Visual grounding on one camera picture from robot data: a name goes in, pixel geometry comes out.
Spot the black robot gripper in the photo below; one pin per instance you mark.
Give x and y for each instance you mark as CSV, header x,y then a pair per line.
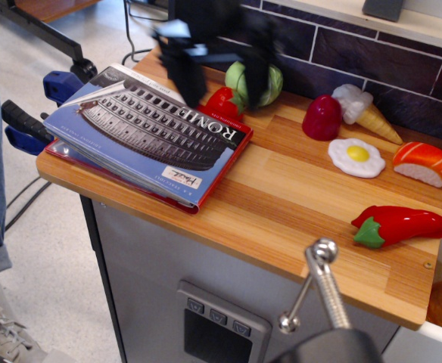
x,y
213,32

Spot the toy fried egg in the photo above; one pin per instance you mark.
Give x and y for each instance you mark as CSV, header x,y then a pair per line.
x,y
355,157

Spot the beige sneaker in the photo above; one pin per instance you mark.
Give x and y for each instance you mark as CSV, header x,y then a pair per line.
x,y
15,343

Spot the dark red toy fruit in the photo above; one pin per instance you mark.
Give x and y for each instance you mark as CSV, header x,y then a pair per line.
x,y
323,119

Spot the black chair base with caster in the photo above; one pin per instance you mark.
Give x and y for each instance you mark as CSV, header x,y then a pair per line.
x,y
35,17

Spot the red toy chili pepper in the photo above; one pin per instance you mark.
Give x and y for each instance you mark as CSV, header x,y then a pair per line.
x,y
382,226

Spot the red toy strawberry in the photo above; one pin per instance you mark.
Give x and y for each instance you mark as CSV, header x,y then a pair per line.
x,y
227,102

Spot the green toy cabbage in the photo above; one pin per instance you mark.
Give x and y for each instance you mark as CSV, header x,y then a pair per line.
x,y
235,79

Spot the toy salmon sushi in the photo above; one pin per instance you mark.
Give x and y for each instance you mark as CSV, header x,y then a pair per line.
x,y
420,161

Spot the toy ice cream cone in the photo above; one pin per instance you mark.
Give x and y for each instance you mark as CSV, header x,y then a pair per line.
x,y
357,107

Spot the Rome picture book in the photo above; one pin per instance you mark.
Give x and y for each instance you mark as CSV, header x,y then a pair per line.
x,y
142,132

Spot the grey object on shelf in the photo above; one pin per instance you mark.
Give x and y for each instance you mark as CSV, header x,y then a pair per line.
x,y
383,9

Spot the grey toy oven cabinet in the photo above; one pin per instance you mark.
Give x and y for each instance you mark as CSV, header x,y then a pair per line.
x,y
174,299

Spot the metal clamp screw handle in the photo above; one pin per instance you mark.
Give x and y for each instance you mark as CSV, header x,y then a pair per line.
x,y
319,257

